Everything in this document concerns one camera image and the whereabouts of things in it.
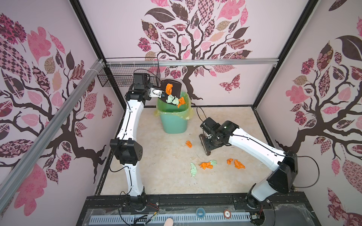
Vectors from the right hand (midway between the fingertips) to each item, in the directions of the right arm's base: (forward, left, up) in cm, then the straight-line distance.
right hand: (209, 143), depth 79 cm
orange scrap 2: (+28, +16, +7) cm, 33 cm away
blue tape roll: (-32, +7, -16) cm, 36 cm away
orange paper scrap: (-7, +1, -15) cm, 17 cm away
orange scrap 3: (-7, -19, -14) cm, 25 cm away
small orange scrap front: (-5, -14, -15) cm, 21 cm away
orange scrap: (+32, +24, +16) cm, 43 cm away
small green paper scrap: (-5, -4, -15) cm, 16 cm away
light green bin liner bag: (+18, +14, +8) cm, 24 cm away
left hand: (+30, +38, +20) cm, 52 cm away
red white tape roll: (-32, -7, -16) cm, 37 cm away
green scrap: (-9, +9, -15) cm, 20 cm away
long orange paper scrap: (+8, +11, -15) cm, 20 cm away
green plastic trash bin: (+20, +23, -7) cm, 31 cm away
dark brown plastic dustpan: (+34, +20, +12) cm, 41 cm away
